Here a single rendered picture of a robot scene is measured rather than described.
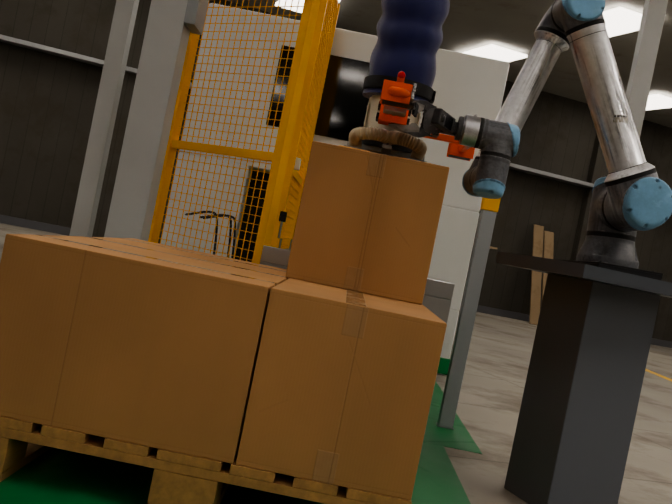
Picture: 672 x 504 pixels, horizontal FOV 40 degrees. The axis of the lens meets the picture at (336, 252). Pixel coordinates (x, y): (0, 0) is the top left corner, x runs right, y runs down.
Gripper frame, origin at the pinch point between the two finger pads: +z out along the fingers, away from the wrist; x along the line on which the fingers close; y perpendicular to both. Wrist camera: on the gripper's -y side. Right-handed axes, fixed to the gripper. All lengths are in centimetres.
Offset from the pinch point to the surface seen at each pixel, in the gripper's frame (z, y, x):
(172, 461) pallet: 32, -64, -95
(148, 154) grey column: 98, 130, -20
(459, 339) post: -49, 118, -68
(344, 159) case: 11.3, -3.6, -16.5
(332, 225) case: 10.6, -3.5, -35.7
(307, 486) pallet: 2, -64, -94
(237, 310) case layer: 26, -64, -60
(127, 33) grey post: 180, 343, 67
